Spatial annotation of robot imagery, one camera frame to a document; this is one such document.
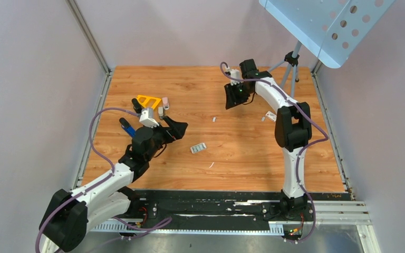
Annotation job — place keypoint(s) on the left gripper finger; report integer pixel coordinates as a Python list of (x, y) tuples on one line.
[(177, 135), (171, 124)]

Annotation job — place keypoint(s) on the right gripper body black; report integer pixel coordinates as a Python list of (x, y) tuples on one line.
[(244, 93)]

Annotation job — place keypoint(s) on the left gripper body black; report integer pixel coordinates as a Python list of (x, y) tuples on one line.
[(161, 136)]

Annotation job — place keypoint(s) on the grey white stapler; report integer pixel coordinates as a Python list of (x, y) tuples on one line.
[(161, 112)]

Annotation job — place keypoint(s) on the pink stapler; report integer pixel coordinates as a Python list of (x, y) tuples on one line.
[(165, 103)]

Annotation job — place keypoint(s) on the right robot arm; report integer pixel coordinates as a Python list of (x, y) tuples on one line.
[(293, 129)]

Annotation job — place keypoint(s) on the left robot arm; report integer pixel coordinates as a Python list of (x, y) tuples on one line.
[(70, 215)]

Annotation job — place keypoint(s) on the yellow plastic triangle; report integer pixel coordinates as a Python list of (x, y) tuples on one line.
[(148, 101)]

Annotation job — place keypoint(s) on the small white staple box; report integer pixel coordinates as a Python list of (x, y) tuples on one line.
[(271, 116)]

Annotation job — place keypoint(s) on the light blue music stand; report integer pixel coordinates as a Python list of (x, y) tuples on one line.
[(330, 30)]

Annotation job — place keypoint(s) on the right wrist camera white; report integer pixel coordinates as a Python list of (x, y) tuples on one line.
[(234, 76)]

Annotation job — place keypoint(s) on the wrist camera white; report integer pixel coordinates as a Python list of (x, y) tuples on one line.
[(146, 118), (234, 76)]

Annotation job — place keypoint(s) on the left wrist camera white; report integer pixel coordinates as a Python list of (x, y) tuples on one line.
[(146, 118)]

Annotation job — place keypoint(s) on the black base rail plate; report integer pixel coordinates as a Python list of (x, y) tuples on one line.
[(217, 211)]

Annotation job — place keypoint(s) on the aluminium frame post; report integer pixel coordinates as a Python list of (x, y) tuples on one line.
[(80, 19)]

